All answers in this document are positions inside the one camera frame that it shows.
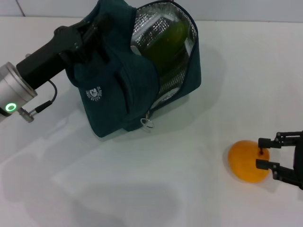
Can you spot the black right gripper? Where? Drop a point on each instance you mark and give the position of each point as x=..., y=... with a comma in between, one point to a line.
x=298, y=160

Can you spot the dark teal insulated lunch bag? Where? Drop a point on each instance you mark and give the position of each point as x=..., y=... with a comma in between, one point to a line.
x=113, y=94

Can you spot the green cucumber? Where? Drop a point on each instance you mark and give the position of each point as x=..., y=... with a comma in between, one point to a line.
x=170, y=42

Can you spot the orange pear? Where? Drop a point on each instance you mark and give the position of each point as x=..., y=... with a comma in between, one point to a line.
x=243, y=163

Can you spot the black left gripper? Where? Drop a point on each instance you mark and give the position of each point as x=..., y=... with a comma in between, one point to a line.
x=47, y=56

